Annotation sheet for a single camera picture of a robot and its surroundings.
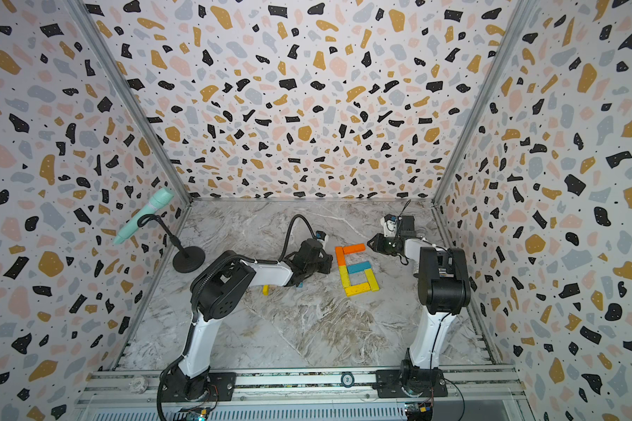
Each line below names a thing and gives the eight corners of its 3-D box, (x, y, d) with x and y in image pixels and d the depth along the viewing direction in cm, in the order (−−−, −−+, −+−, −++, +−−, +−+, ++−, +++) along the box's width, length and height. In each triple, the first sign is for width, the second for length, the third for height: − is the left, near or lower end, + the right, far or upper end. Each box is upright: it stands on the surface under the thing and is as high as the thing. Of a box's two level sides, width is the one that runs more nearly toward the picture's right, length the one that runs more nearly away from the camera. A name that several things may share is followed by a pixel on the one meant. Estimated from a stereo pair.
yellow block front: (347, 297, 94) (347, 294, 93) (344, 289, 96) (345, 287, 94) (369, 291, 96) (370, 288, 94) (367, 284, 98) (367, 281, 96)
